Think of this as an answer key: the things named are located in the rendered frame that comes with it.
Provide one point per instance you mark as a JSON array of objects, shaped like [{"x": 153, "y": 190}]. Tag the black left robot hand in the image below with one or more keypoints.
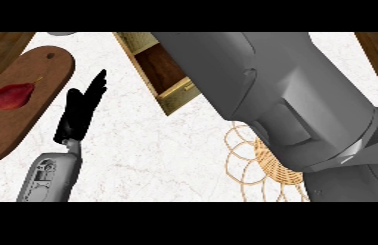
[{"x": 78, "y": 112}]

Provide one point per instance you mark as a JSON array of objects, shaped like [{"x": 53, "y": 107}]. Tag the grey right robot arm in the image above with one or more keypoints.
[{"x": 289, "y": 99}]

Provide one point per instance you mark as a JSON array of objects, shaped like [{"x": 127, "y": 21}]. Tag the brown wooden placemat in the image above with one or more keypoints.
[{"x": 29, "y": 92}]

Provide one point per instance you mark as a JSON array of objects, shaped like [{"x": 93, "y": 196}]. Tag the tan wicker basket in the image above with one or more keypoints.
[{"x": 265, "y": 169}]

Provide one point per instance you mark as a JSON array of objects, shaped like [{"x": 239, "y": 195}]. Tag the open wooden drawer box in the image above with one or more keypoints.
[{"x": 159, "y": 72}]

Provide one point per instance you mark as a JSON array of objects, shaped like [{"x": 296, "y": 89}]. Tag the small grey object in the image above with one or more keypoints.
[{"x": 59, "y": 33}]

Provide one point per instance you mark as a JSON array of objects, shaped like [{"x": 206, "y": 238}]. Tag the brown wooden board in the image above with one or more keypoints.
[{"x": 11, "y": 45}]

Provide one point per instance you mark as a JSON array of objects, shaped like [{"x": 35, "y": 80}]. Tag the brown wooden panel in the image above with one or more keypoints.
[{"x": 369, "y": 49}]

